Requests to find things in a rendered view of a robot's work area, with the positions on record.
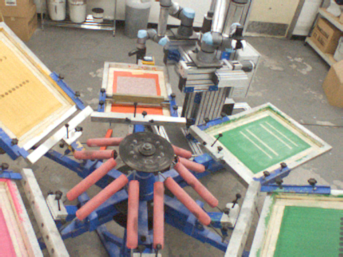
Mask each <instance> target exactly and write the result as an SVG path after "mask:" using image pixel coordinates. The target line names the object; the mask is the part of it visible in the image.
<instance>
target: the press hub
mask: <svg viewBox="0 0 343 257"><path fill-rule="evenodd" d="M174 155H175V154H174V148H173V147H172V145H171V144H170V143H169V141H168V140H167V139H166V138H165V137H163V136H161V135H159V134H156V133H151V132H146V131H141V132H136V133H131V134H130V135H127V136H126V137H125V138H123V139H122V140H121V142H120V144H119V156H120V158H121V160H122V161H123V162H124V164H126V165H122V166H121V167H119V168H118V169H117V171H119V172H121V173H123V174H125V175H129V174H130V173H131V172H133V171H134V170H135V180H136V181H138V182H139V201H147V227H148V231H151V230H153V211H154V199H153V198H154V183H155V182H157V178H156V177H155V176H158V172H160V173H161V174H162V173H164V172H163V171H164V170H165V169H167V168H168V167H169V166H170V165H171V164H172V162H173V160H174ZM133 178H134V173H133V174H131V175H130V176H129V177H128V179H129V182H130V181H132V180H133ZM114 180H115V179H113V178H112V177H109V180H108V183H107V186H108V185H109V184H111V183H112V182H113V181H114ZM129 182H128V183H127V184H125V185H124V186H122V188H121V189H120V190H118V191H117V192H119V191H122V190H125V193H127V194H129ZM117 192H116V193H117ZM163 194H164V195H166V196H168V197H170V198H172V199H173V198H174V194H173V193H172V192H171V191H170V190H169V189H168V188H167V187H166V186H165V185H164V184H163ZM113 206H114V208H115V209H116V210H117V211H119V212H120V213H119V214H117V215H115V216H113V220H114V221H115V222H117V223H118V224H119V225H120V226H121V227H123V228H124V234H123V245H122V246H121V248H120V252H119V257H125V256H128V257H131V255H130V254H126V253H125V244H126V238H127V224H128V209H129V198H128V199H125V200H123V201H120V202H118V203H116V204H114V205H113Z"/></svg>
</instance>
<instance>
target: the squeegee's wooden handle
mask: <svg viewBox="0 0 343 257"><path fill-rule="evenodd" d="M112 99H115V101H114V102H137V103H147V104H160V105H161V103H162V102H164V99H165V97H164V96H152V95H142V94H123V93H113V95H112Z"/></svg>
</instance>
